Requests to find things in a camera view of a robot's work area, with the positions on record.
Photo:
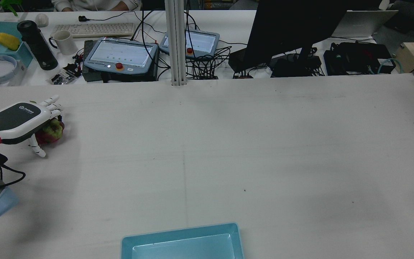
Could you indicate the pink dragon fruit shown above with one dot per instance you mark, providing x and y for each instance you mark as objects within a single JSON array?
[{"x": 50, "y": 132}]

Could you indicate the light blue plastic bin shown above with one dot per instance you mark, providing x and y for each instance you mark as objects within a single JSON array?
[{"x": 178, "y": 248}]

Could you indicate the small black plug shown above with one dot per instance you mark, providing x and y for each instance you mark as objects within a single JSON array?
[{"x": 82, "y": 18}]

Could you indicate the black orange usb hub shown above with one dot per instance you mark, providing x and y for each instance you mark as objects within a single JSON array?
[
  {"x": 205, "y": 77},
  {"x": 243, "y": 76}
]

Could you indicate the white mug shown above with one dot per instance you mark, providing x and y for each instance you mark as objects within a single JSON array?
[{"x": 67, "y": 43}]

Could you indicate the small black box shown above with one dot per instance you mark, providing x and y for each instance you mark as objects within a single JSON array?
[{"x": 237, "y": 61}]

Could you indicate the aluminium frame post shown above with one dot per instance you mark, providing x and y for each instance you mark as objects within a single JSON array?
[{"x": 176, "y": 43}]

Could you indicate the black connector pile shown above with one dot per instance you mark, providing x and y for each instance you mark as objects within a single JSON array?
[{"x": 65, "y": 76}]

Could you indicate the black thermos bottle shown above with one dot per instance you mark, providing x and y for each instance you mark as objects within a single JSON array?
[{"x": 38, "y": 45}]

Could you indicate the white keyboard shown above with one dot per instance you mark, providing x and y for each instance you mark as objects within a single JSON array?
[{"x": 92, "y": 30}]

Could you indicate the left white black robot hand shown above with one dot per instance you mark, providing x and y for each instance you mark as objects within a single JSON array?
[{"x": 16, "y": 118}]

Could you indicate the yellow toy fruit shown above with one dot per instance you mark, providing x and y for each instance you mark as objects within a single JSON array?
[{"x": 7, "y": 40}]

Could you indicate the green toy plant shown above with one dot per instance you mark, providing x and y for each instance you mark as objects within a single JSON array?
[{"x": 9, "y": 4}]

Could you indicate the black computer monitor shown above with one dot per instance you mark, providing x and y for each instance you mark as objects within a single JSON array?
[{"x": 293, "y": 25}]

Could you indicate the large grey teach pendant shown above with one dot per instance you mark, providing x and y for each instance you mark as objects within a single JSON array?
[{"x": 120, "y": 52}]

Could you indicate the white computer mouse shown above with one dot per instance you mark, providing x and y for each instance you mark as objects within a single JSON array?
[{"x": 42, "y": 20}]

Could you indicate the person in white shirt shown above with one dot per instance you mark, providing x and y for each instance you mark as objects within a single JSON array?
[{"x": 92, "y": 4}]

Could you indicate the black equipment box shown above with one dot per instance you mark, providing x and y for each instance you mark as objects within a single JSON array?
[{"x": 354, "y": 57}]

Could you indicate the small grey teach pendant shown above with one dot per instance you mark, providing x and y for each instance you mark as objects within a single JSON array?
[{"x": 201, "y": 41}]

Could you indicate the white laptop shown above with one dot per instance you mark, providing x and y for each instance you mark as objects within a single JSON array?
[{"x": 361, "y": 23}]

